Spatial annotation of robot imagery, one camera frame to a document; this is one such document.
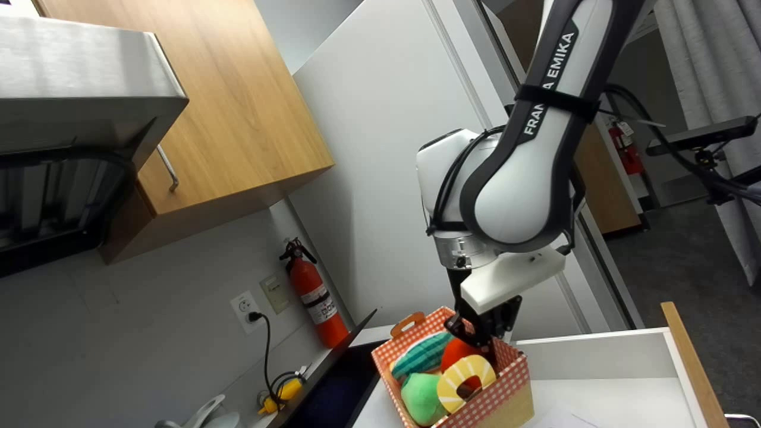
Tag black camera tripod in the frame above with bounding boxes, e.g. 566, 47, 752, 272
691, 146, 761, 210

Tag plush carrot toy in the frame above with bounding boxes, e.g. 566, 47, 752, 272
438, 335, 483, 377

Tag small red fire extinguisher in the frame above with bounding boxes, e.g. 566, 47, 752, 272
607, 116, 646, 179

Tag grey refrigerator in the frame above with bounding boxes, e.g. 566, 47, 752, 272
284, 0, 684, 428

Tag large red fire extinguisher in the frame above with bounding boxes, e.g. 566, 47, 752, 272
278, 236, 355, 352

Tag wooden upper cabinet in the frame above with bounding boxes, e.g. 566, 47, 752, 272
33, 0, 334, 266

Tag green striped plush vegetable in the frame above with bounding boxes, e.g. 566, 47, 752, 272
390, 329, 456, 380

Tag white wall switch plate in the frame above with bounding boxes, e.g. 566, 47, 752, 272
259, 272, 294, 314

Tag silver drawer handle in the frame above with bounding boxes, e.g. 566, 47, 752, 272
721, 409, 761, 428

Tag light green plush toy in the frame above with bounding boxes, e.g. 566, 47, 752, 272
397, 371, 452, 428

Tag white curved kitchenware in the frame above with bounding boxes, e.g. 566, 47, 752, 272
152, 392, 244, 428

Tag yellow pineapple ring toy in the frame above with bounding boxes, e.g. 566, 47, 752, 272
435, 352, 500, 417

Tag silver upper cabinet handle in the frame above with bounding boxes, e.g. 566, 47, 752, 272
154, 142, 180, 195

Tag grey curtain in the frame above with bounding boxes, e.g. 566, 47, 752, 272
648, 0, 761, 290

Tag black power cable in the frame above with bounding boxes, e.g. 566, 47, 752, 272
246, 310, 280, 403

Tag wooden background cabinet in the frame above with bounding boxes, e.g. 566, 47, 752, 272
571, 124, 646, 239

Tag orange checkered carton box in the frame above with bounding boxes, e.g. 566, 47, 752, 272
369, 304, 536, 428

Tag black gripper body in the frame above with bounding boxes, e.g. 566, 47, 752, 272
445, 266, 526, 340

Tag yellow round gadget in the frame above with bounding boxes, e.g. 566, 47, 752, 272
257, 371, 308, 418

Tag steel range hood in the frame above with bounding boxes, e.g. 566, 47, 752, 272
0, 7, 190, 279

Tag white wall outlet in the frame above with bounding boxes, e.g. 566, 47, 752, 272
228, 287, 268, 335

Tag black induction cooktop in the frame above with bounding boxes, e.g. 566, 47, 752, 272
263, 308, 382, 428

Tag black stereo camera bar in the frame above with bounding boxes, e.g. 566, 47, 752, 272
645, 114, 761, 159

